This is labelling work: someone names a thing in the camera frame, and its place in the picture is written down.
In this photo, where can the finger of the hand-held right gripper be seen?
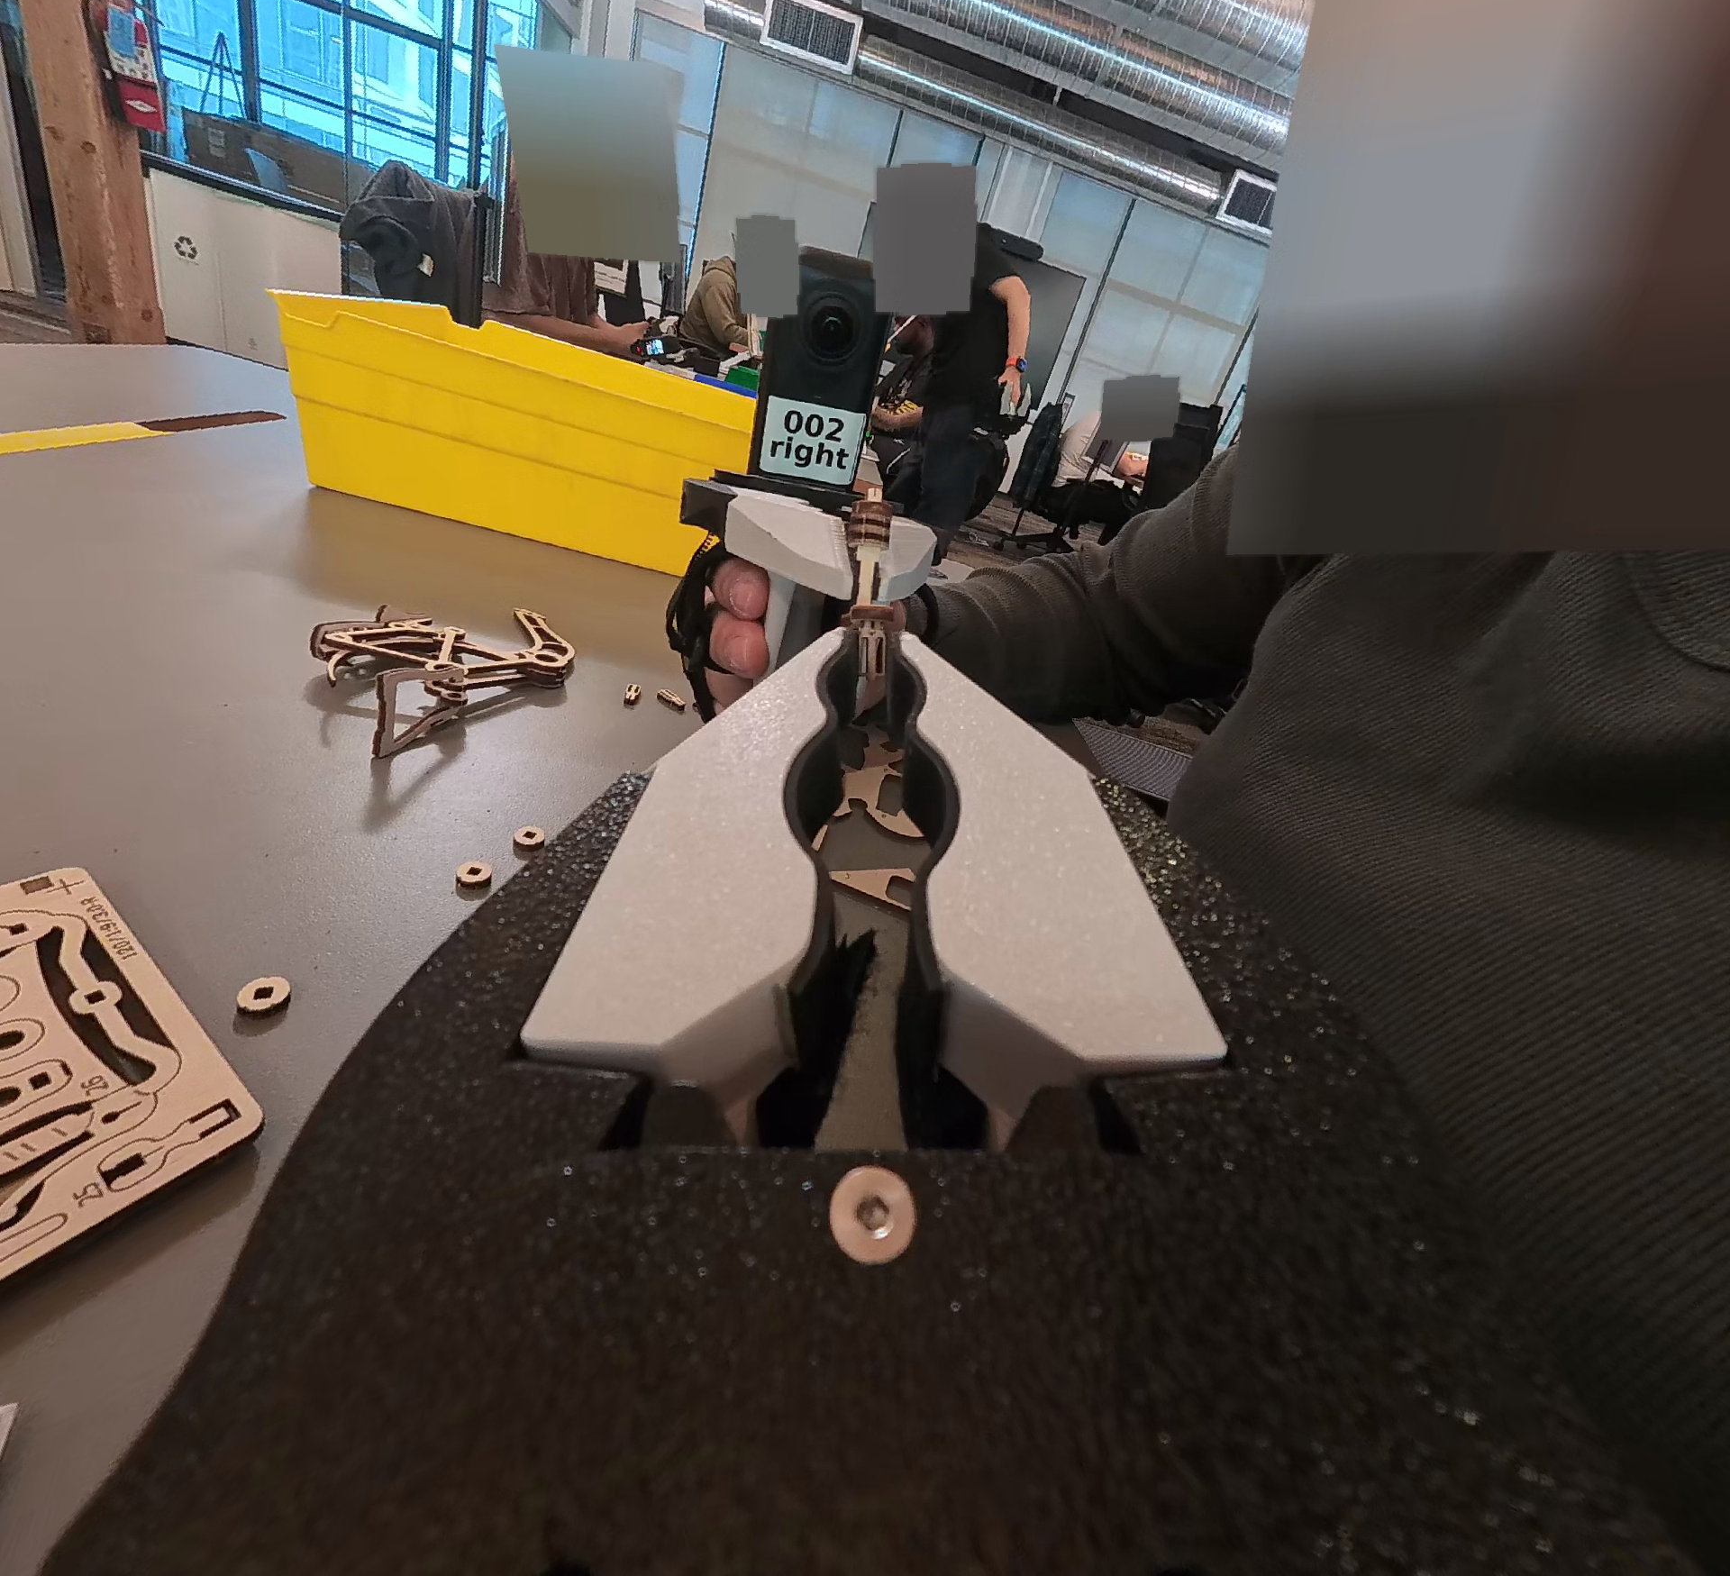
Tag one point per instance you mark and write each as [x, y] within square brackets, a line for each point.
[798, 542]
[909, 557]

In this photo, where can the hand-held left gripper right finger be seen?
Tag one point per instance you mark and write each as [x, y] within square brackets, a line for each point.
[1068, 915]

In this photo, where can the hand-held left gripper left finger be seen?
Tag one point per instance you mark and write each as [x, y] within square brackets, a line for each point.
[676, 915]

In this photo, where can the wooden axle with discs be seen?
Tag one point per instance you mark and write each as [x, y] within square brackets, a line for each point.
[872, 550]

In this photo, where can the person's right forearm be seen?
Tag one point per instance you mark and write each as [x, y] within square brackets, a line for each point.
[1081, 604]

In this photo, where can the partly built wooden model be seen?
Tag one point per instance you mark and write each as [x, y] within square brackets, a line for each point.
[547, 662]

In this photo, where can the wooden parts sheet with gears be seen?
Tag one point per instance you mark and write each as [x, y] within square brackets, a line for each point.
[204, 1103]

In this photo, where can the person's right hand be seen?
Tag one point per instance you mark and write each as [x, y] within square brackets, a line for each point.
[743, 639]

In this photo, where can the yellow plastic bin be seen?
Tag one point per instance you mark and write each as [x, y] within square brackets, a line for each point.
[473, 428]

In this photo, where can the dark jacket on chair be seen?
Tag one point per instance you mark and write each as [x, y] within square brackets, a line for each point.
[406, 232]

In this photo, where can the white low cabinet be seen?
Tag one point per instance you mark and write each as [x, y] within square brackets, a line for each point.
[244, 266]

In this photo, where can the yellow tape strip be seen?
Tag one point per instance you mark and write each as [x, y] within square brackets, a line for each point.
[68, 437]

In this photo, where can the red fire extinguisher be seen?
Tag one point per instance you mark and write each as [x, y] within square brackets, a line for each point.
[135, 63]

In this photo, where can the emptied wooden parts frame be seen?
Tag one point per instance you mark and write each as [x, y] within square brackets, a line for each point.
[880, 887]

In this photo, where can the white wall vent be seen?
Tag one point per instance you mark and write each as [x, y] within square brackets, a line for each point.
[812, 30]
[1252, 201]

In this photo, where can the wooden support post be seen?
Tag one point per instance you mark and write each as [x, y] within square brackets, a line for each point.
[68, 185]

